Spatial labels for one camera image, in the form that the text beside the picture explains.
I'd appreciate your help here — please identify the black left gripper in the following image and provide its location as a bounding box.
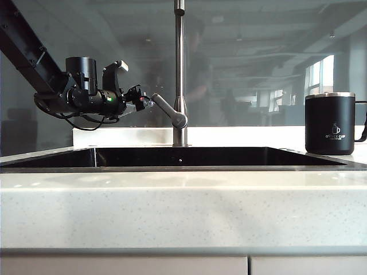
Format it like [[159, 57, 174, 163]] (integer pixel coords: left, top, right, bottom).
[[115, 84, 155, 120]]

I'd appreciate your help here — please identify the steel faucet lever handle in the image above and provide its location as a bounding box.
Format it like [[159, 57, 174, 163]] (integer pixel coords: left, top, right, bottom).
[[150, 92, 189, 129]]

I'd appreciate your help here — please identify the black steel-rimmed office mug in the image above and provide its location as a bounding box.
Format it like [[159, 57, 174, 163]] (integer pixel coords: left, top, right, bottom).
[[304, 92, 367, 156]]

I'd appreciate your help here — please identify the steel faucet pipe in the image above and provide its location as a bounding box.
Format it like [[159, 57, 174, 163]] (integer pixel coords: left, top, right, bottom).
[[171, 0, 190, 147]]

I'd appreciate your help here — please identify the black undermount sink basin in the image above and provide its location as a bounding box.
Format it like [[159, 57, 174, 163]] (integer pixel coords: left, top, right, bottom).
[[0, 146, 356, 173]]

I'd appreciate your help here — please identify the wide beige cabinet front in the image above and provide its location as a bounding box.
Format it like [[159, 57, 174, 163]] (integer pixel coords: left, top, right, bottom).
[[0, 256, 249, 275]]

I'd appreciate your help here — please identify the narrow beige cabinet front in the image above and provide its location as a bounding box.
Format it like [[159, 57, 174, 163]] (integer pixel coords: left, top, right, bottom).
[[249, 256, 367, 275]]

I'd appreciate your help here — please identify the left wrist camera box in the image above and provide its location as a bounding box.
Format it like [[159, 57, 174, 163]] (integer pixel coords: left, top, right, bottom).
[[101, 59, 129, 92]]

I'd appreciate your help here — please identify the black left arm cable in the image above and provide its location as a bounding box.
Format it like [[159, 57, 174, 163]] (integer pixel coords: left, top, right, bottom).
[[34, 94, 120, 131]]

